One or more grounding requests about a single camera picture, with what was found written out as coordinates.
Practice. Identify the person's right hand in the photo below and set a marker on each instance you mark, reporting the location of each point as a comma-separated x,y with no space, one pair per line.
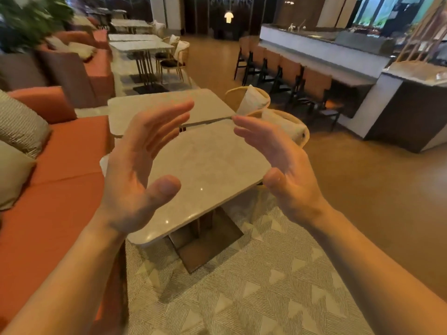
296,181

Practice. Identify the person's left hand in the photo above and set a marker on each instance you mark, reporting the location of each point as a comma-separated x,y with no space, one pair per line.
127,170

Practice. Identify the person's right little finger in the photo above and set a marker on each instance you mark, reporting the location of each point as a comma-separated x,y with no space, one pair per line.
274,162

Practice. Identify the person's left little finger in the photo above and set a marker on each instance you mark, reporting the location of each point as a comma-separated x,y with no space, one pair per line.
155,153

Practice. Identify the person's right thumb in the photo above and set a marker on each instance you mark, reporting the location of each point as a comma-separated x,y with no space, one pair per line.
276,181

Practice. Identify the person's left middle finger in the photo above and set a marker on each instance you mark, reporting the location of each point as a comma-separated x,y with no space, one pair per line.
173,124

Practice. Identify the person's left thumb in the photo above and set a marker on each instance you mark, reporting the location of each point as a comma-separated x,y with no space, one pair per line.
162,191

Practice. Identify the person's right middle finger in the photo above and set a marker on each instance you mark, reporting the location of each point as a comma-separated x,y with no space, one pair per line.
256,137

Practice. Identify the person's right forearm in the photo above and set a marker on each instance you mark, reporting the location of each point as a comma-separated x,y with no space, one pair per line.
377,275

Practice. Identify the person's left forearm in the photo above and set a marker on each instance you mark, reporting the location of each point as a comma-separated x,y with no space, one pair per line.
63,286

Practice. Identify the wicker chair with white cushion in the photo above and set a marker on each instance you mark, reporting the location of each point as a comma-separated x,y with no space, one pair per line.
253,99
290,127

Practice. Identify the beige marble dining table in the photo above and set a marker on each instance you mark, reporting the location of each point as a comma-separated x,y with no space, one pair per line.
206,104
209,170

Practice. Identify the orange wooden bar chair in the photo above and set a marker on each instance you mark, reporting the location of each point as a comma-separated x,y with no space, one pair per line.
242,54
291,78
256,62
317,87
270,68

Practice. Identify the marble table with black legs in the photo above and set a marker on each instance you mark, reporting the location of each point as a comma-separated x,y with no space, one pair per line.
134,37
131,23
143,47

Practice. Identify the patterned beige rug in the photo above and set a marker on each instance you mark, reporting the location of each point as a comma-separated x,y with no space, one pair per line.
265,282

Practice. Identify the orange upholstered sofa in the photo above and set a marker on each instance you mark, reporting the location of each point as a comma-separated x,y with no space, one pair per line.
59,191

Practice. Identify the orange and brown sofa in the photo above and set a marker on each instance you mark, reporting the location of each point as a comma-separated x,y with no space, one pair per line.
80,76

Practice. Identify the white bar counter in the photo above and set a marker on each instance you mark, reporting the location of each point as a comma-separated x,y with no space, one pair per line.
324,54

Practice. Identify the counter faucet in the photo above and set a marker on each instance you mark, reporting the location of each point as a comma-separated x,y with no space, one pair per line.
296,27

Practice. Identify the beige throw cushion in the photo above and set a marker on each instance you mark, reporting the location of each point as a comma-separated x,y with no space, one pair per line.
82,49

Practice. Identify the glowing pendant lamp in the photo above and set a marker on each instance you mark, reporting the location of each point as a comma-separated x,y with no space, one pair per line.
228,16

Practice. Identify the striped beige cushion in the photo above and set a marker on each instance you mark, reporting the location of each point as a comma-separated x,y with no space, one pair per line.
21,125

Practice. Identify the plain beige cushion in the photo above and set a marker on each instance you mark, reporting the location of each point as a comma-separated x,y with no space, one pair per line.
14,174

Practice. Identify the dark brown side counter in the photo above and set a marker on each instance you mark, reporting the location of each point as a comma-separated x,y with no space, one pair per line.
412,108

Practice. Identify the green leafy plant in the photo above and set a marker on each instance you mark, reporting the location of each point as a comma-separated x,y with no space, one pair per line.
31,17

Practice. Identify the wooden slat partition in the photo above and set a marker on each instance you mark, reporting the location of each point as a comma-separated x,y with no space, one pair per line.
424,31

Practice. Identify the gold frame dining chair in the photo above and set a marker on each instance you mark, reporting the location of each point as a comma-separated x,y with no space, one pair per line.
176,61

